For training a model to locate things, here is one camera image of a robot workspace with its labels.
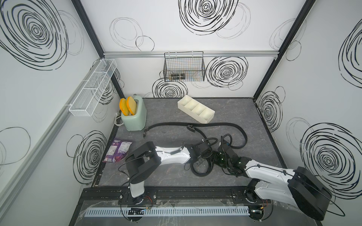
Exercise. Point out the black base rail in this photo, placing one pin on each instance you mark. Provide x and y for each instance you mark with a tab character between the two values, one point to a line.
152	194

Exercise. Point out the cream compartment storage tray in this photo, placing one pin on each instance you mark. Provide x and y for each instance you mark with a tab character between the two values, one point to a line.
196	110

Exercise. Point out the left toast slice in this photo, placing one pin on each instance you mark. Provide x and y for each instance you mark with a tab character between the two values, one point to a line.
123	107

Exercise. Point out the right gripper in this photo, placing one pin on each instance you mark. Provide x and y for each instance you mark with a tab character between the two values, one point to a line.
224	149

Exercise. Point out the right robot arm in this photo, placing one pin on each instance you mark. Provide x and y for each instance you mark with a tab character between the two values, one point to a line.
299	187

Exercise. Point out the white wire wall shelf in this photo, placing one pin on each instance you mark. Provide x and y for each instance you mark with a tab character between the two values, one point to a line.
95	85

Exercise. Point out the grey slotted cable duct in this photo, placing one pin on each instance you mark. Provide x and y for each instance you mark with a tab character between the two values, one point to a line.
168	211

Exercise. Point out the items in wire basket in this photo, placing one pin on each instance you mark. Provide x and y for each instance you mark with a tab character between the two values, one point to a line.
177	76

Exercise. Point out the right toast slice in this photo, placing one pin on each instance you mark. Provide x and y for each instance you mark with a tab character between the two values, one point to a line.
131	105

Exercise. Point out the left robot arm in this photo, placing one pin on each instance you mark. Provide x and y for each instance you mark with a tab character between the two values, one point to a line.
144	160

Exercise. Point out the purple snack packet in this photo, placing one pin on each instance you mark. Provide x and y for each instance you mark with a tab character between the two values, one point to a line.
117	151

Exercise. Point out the toast slice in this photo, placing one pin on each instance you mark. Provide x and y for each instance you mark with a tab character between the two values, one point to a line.
123	107
131	105

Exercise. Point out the black wire wall basket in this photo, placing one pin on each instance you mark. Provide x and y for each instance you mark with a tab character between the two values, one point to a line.
191	63

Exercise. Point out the mint green toaster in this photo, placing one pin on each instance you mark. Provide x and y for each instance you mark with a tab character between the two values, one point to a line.
136	121

